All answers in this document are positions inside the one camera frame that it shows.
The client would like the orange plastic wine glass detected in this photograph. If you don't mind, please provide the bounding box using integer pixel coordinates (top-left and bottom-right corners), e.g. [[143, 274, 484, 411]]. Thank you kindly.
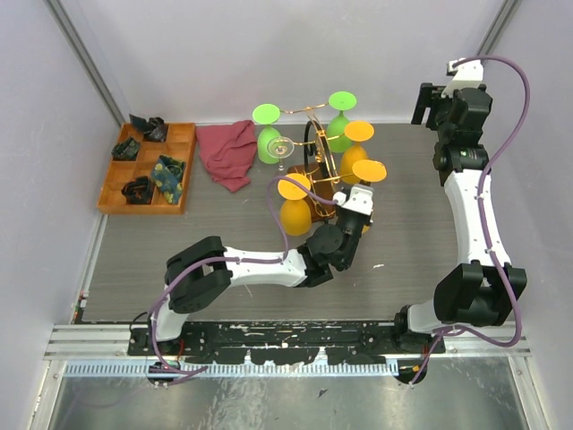
[[278, 179, 312, 237]]

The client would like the green plastic wine glass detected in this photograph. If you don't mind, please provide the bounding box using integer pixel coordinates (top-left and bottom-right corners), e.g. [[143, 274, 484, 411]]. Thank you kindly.
[[252, 103, 281, 165], [326, 90, 357, 153]]

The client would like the clear wine glass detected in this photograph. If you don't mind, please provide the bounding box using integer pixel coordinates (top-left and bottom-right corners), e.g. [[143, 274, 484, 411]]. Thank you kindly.
[[267, 136, 295, 172]]

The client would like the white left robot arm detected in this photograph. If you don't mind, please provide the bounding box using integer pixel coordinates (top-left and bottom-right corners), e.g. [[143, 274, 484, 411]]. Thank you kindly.
[[147, 206, 372, 355]]

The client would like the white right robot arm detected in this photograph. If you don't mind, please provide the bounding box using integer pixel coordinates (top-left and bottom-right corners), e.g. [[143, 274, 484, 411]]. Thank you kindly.
[[392, 82, 527, 353]]

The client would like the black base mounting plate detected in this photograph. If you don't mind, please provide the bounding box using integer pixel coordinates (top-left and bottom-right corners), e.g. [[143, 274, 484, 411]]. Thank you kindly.
[[127, 318, 447, 366]]

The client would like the maroon cloth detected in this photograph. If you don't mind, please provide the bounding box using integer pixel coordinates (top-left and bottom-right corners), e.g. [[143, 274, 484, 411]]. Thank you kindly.
[[196, 120, 257, 193]]

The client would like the blue yellow patterned cloth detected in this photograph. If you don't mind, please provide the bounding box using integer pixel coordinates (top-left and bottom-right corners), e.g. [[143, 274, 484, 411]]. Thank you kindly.
[[150, 154, 186, 205]]

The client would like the wooden compartment tray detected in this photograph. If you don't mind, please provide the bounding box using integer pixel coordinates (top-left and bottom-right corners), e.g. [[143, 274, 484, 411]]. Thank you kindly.
[[97, 123, 196, 215]]

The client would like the black red cloth bundle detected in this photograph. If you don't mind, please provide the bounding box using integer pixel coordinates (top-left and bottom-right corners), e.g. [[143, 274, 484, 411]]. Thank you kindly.
[[121, 176, 155, 205]]

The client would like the dark folded cloth item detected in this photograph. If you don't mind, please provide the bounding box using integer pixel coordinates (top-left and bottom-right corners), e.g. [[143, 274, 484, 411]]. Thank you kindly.
[[129, 114, 168, 142]]

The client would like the dark cloth bundle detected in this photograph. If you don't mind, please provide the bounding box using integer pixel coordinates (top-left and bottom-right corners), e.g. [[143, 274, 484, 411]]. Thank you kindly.
[[111, 137, 141, 161]]

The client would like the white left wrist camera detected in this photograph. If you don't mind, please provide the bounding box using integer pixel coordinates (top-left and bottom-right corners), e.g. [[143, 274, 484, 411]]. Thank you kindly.
[[333, 184, 374, 216]]

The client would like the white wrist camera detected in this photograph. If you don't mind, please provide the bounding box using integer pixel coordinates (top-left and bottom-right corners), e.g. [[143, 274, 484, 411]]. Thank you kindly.
[[333, 184, 374, 216], [441, 58, 483, 98]]

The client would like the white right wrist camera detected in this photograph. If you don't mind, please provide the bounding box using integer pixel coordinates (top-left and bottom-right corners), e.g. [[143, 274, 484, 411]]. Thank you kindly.
[[441, 58, 483, 98]]

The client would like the gold wire wine glass rack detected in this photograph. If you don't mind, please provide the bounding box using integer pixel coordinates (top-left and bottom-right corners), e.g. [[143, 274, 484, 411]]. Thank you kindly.
[[281, 103, 342, 199]]

